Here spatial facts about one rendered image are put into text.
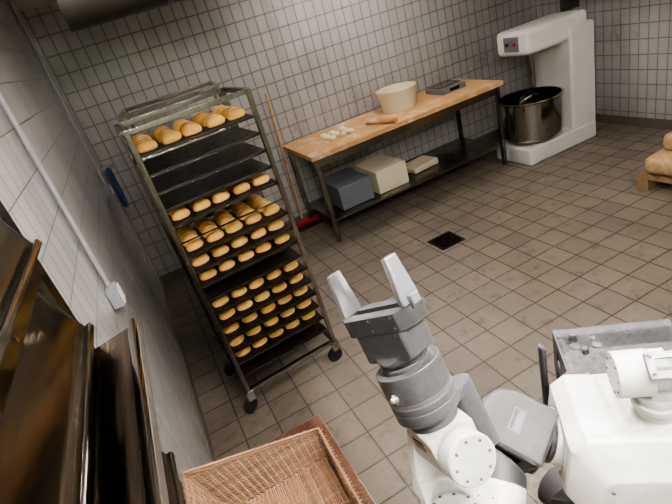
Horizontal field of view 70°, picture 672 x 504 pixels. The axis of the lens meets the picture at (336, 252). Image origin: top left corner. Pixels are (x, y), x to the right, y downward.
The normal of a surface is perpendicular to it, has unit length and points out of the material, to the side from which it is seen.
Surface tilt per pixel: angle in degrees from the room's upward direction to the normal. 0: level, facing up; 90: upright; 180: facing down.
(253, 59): 90
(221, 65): 90
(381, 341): 83
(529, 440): 33
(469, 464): 67
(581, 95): 90
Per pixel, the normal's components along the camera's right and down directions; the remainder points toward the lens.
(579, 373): -0.26, -0.85
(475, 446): 0.29, -0.05
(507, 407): 0.00, -0.53
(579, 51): 0.42, 0.32
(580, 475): -0.80, 0.39
